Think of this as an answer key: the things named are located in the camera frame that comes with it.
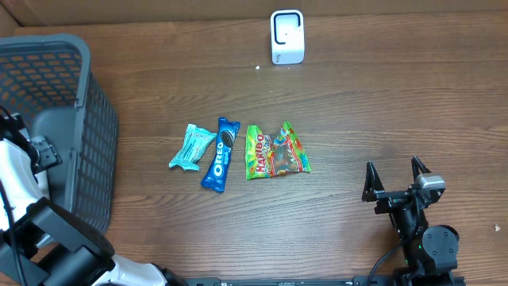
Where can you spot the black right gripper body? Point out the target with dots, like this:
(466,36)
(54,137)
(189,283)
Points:
(389,202)

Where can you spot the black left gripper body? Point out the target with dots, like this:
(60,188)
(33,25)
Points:
(47,156)

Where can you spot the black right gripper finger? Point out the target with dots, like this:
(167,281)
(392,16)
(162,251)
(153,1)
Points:
(373,185)
(418,168)

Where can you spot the green Haribo gummy bag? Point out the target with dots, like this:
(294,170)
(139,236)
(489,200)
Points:
(271,155)

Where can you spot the teal snack packet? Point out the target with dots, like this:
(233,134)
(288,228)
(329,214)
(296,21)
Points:
(195,144)

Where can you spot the blue Oreo cookie pack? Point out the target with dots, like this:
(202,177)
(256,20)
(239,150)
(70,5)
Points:
(216,175)

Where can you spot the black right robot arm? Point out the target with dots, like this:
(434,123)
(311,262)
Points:
(429,251)

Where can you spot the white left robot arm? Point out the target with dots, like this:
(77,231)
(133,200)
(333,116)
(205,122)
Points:
(43,244)

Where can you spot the white barcode scanner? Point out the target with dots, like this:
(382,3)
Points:
(287,37)

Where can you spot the grey plastic mesh basket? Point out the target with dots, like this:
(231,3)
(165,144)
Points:
(49,82)

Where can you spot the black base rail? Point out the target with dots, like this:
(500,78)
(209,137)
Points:
(353,281)

